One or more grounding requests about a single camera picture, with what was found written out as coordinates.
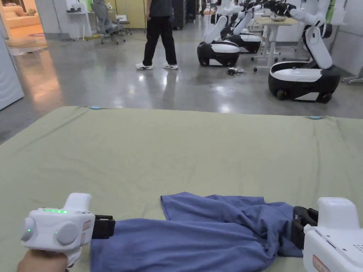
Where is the bed with pale green sheet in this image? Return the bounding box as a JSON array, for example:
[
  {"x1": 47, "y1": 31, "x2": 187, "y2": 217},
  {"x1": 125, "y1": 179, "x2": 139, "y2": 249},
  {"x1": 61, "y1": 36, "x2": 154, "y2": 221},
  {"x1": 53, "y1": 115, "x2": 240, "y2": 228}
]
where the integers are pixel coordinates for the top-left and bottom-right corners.
[{"x1": 0, "y1": 106, "x2": 363, "y2": 272}]

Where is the person's left hand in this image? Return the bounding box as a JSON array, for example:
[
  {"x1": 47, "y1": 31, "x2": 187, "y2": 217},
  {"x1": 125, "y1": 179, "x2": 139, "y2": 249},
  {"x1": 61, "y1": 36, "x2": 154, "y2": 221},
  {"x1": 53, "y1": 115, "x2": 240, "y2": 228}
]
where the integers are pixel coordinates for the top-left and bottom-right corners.
[{"x1": 16, "y1": 249, "x2": 70, "y2": 272}]

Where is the beige sofa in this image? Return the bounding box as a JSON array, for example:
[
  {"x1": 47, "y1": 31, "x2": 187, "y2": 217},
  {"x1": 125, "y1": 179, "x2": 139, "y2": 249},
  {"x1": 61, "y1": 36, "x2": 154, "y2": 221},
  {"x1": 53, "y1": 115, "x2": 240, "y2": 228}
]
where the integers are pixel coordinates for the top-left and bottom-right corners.
[{"x1": 0, "y1": 5, "x2": 43, "y2": 29}]

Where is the grey office chair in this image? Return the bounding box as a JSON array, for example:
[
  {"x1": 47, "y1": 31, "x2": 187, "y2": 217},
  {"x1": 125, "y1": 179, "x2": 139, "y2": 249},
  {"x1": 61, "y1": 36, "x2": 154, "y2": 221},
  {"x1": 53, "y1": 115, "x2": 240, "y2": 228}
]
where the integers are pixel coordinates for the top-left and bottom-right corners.
[{"x1": 91, "y1": 0, "x2": 133, "y2": 45}]

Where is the blue shirt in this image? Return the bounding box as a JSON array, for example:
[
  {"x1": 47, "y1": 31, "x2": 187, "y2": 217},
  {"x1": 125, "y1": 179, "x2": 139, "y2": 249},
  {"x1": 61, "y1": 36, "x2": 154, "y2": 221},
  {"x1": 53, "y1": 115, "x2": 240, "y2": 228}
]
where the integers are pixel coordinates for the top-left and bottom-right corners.
[{"x1": 90, "y1": 192, "x2": 305, "y2": 272}]

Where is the white desk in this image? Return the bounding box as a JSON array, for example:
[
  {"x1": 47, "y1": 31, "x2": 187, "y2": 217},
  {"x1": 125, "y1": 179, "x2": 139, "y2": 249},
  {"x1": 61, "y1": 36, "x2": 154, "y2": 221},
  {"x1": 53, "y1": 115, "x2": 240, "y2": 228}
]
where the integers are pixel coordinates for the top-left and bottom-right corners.
[{"x1": 251, "y1": 12, "x2": 302, "y2": 70}]

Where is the small white table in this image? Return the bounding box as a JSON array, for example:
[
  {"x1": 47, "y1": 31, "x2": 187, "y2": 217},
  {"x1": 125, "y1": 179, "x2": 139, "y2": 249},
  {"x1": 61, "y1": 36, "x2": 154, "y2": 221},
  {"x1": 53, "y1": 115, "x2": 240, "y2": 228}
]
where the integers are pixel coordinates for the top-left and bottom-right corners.
[{"x1": 66, "y1": 0, "x2": 95, "y2": 41}]

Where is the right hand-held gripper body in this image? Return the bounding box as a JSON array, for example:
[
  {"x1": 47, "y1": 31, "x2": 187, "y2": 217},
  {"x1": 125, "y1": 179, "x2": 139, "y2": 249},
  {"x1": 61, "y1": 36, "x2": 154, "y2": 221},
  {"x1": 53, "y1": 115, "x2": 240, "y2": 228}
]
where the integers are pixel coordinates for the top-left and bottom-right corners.
[{"x1": 291, "y1": 197, "x2": 363, "y2": 272}]

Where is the white wheeled robot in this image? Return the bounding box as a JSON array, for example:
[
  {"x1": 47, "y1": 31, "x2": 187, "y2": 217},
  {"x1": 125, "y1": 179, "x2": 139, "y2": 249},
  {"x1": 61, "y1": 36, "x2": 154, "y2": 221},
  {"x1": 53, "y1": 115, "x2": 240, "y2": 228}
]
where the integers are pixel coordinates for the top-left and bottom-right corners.
[
  {"x1": 197, "y1": 0, "x2": 241, "y2": 67},
  {"x1": 268, "y1": 0, "x2": 342, "y2": 103},
  {"x1": 227, "y1": 0, "x2": 262, "y2": 54}
]

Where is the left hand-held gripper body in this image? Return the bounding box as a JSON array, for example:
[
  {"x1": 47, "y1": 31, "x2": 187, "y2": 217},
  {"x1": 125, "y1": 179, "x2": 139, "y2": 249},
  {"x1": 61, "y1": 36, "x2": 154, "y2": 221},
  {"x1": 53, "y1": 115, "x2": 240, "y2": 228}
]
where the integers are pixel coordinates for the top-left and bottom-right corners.
[{"x1": 20, "y1": 192, "x2": 116, "y2": 268}]

